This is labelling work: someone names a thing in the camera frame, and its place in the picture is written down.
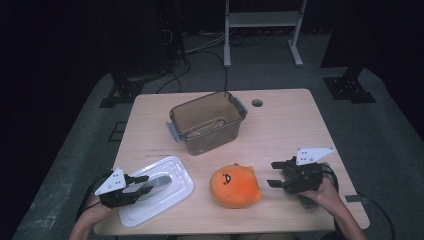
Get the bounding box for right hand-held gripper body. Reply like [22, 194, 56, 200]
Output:
[281, 146, 336, 196]

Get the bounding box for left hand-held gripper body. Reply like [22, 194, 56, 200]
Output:
[94, 166, 142, 210]

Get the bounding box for white container lid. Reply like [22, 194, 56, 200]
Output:
[117, 155, 195, 229]

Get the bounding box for orange plush toy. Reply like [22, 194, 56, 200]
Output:
[209, 163, 263, 210]

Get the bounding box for person's left hand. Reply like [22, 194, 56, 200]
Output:
[78, 195, 115, 228]

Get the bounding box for person's right hand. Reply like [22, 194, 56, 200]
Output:
[299, 178, 342, 215]

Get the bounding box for black stand base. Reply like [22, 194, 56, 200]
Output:
[322, 64, 378, 104]
[98, 69, 145, 109]

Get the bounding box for left hand-held gripper cable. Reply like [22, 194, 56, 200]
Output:
[75, 171, 114, 221]

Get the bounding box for hand-held gripper cable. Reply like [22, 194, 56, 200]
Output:
[75, 171, 114, 221]
[319, 163, 341, 195]

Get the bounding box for right hand-held gripper cable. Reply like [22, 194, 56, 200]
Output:
[319, 163, 341, 195]

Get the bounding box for black floor bracket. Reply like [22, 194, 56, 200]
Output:
[108, 121, 128, 143]

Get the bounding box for black cable at table edge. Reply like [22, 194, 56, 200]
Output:
[364, 196, 396, 240]

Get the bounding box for black floor cable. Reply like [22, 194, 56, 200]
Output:
[156, 49, 230, 95]

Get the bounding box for white floor cables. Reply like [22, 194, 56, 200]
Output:
[183, 31, 228, 56]

